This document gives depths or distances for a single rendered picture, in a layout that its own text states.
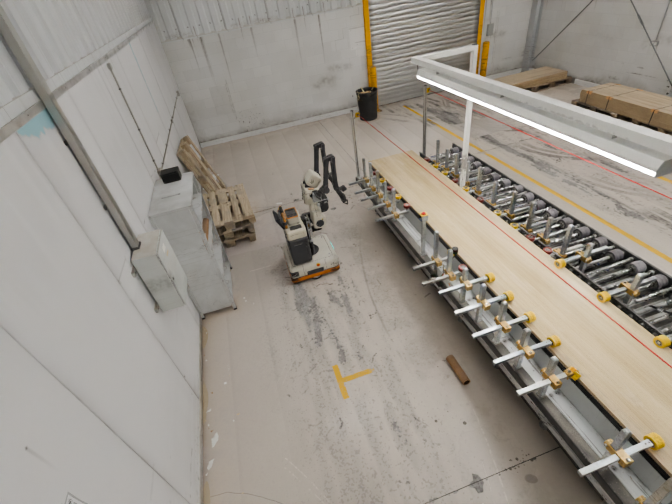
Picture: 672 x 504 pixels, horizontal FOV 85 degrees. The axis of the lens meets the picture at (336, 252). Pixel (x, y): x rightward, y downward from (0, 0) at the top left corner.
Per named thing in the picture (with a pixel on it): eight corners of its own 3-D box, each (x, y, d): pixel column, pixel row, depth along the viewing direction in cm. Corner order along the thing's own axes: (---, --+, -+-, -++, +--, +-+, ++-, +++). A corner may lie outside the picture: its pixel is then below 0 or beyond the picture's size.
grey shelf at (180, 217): (202, 319, 461) (146, 216, 365) (201, 276, 530) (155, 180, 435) (237, 309, 467) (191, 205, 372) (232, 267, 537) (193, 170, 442)
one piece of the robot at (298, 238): (295, 273, 480) (281, 221, 429) (288, 250, 522) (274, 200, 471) (320, 266, 485) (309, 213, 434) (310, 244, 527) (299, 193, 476)
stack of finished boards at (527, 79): (566, 77, 957) (568, 70, 947) (487, 98, 916) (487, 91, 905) (544, 72, 1016) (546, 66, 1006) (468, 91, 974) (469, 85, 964)
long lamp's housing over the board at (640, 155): (654, 178, 169) (661, 162, 164) (416, 78, 355) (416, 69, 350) (675, 172, 171) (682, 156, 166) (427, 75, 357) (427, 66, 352)
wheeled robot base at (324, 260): (293, 285, 483) (289, 271, 468) (284, 257, 533) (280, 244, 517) (341, 270, 494) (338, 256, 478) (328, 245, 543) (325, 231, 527)
